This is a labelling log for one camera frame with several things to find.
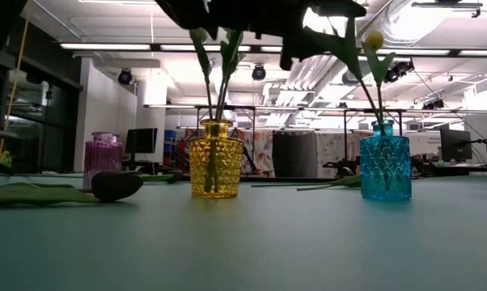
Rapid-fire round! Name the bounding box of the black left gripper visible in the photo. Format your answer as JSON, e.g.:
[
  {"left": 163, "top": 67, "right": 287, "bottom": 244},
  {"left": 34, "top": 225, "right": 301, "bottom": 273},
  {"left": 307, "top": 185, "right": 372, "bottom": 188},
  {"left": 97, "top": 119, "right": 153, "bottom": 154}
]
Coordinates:
[{"left": 154, "top": 0, "right": 368, "bottom": 72}]

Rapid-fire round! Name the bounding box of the yellow artificial tulip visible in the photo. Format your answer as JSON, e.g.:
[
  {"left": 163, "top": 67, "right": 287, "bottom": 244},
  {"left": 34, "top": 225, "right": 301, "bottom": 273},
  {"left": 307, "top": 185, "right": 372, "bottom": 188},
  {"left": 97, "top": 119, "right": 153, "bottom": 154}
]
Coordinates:
[{"left": 303, "top": 18, "right": 386, "bottom": 134}]

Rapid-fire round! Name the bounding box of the dark purple artificial tulip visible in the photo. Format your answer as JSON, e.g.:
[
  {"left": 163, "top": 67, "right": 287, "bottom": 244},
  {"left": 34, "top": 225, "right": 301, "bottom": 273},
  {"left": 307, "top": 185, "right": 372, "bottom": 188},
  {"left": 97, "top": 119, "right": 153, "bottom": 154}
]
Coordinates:
[
  {"left": 138, "top": 171, "right": 184, "bottom": 183},
  {"left": 0, "top": 171, "right": 144, "bottom": 207}
]

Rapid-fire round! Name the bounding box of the blue glass vase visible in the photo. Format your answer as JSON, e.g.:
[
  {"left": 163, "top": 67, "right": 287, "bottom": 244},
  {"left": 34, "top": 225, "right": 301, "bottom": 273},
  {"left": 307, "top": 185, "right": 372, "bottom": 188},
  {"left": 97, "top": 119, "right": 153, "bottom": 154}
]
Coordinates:
[{"left": 359, "top": 119, "right": 413, "bottom": 201}]

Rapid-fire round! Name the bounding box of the yellow glass vase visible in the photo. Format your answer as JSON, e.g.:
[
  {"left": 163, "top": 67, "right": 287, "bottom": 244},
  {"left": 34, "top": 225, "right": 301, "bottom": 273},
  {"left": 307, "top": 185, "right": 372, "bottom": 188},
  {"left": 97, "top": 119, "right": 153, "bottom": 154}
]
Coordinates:
[{"left": 188, "top": 118, "right": 244, "bottom": 200}]

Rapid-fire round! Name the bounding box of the purple glass vase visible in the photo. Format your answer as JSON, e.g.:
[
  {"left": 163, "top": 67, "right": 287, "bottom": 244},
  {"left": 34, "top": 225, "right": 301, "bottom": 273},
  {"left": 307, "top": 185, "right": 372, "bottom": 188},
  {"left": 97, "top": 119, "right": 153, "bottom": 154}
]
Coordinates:
[{"left": 83, "top": 132, "right": 125, "bottom": 190}]

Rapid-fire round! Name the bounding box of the black ceiling spotlight cluster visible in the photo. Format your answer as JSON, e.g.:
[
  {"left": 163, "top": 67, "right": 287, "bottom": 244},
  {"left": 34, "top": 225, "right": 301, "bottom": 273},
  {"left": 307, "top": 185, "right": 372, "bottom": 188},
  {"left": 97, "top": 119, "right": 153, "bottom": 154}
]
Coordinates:
[{"left": 383, "top": 59, "right": 415, "bottom": 84}]

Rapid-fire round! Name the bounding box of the white patterned curtain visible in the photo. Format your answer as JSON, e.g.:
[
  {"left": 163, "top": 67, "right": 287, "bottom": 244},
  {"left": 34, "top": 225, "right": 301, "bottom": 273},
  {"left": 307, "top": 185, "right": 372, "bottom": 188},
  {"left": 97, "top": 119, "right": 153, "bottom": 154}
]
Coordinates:
[{"left": 315, "top": 132, "right": 362, "bottom": 171}]

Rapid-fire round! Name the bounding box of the black curtain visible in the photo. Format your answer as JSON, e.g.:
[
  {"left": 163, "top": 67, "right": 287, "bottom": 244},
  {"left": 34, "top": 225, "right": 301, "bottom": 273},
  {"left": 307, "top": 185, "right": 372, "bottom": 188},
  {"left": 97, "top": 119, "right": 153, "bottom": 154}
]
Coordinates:
[{"left": 272, "top": 131, "right": 318, "bottom": 179}]

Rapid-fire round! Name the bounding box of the floral curtain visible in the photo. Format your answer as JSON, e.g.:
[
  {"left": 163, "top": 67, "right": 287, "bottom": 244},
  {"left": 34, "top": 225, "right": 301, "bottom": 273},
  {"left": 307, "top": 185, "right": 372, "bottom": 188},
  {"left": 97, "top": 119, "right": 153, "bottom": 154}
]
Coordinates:
[{"left": 243, "top": 129, "right": 275, "bottom": 178}]

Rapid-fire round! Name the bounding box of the green stem behind vases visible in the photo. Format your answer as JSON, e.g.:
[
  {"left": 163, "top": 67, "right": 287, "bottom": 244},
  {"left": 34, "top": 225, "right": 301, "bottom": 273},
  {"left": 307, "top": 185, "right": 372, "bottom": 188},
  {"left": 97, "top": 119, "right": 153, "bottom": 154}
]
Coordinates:
[{"left": 295, "top": 173, "right": 362, "bottom": 192}]

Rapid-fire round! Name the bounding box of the black computer monitor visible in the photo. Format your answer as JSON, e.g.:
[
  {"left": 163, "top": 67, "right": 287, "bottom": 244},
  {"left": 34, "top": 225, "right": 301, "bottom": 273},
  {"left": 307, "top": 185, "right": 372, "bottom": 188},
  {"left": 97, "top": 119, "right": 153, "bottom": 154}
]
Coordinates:
[
  {"left": 439, "top": 128, "right": 473, "bottom": 162},
  {"left": 125, "top": 128, "right": 159, "bottom": 175}
]

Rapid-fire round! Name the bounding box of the teal table mat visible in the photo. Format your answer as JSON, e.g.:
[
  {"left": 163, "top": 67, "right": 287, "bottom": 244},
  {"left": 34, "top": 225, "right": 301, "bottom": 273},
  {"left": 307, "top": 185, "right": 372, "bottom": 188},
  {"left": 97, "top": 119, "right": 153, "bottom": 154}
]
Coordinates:
[{"left": 0, "top": 173, "right": 487, "bottom": 291}]

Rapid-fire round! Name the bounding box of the yellow stick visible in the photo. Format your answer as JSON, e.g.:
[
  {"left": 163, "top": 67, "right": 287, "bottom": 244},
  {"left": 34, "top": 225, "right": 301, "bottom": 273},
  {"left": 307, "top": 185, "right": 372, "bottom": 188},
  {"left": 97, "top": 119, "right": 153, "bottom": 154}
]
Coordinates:
[{"left": 0, "top": 18, "right": 31, "bottom": 161}]

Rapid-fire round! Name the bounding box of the silver ceiling air duct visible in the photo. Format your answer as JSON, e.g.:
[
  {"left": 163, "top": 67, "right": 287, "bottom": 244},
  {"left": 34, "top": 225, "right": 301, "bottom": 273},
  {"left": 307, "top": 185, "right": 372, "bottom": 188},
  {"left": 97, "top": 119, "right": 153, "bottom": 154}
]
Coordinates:
[{"left": 348, "top": 0, "right": 455, "bottom": 84}]

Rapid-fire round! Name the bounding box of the black background rig frame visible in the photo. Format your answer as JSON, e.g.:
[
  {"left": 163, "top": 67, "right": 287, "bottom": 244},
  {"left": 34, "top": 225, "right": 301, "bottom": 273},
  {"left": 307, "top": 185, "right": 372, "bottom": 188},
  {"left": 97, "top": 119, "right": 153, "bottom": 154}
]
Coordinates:
[{"left": 144, "top": 103, "right": 487, "bottom": 179}]

